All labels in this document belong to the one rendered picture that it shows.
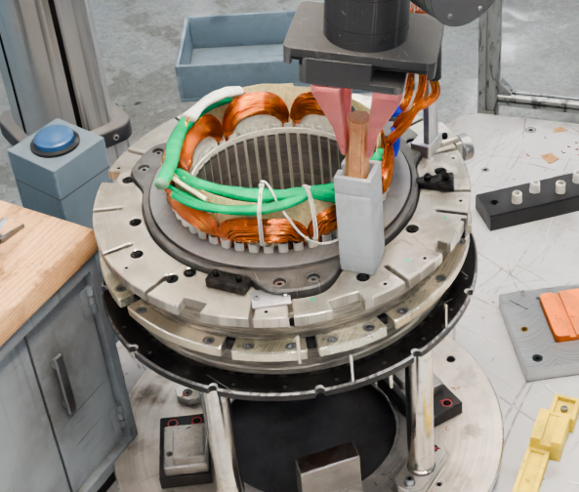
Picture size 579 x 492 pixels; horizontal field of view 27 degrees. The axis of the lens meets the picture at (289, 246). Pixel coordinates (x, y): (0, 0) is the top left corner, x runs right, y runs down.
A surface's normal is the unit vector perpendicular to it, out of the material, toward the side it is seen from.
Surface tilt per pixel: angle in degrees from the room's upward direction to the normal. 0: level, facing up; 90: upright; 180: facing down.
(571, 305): 0
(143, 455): 0
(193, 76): 90
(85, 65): 90
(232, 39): 90
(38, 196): 90
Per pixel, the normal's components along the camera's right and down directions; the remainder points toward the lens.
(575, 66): -0.08, -0.77
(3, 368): 0.87, 0.26
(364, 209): -0.34, 0.62
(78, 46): 0.56, 0.49
